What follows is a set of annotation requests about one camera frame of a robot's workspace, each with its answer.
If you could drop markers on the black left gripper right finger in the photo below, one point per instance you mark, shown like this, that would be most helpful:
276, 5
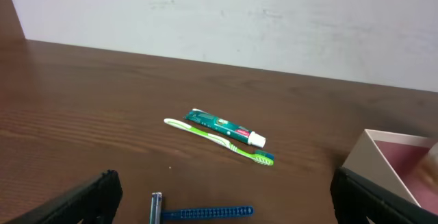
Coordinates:
360, 201

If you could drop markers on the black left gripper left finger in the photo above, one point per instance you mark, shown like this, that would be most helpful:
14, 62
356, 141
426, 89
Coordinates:
93, 202

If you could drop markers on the green white toothbrush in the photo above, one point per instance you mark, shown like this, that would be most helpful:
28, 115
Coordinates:
259, 156

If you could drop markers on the green toothpaste tube white cap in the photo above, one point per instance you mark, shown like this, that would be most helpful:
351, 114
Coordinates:
225, 127

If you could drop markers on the white cardboard box pink inside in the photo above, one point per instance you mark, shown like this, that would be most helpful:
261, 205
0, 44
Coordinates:
389, 160

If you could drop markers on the blue disposable razor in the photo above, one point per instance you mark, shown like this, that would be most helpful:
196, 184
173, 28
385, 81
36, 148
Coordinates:
158, 214

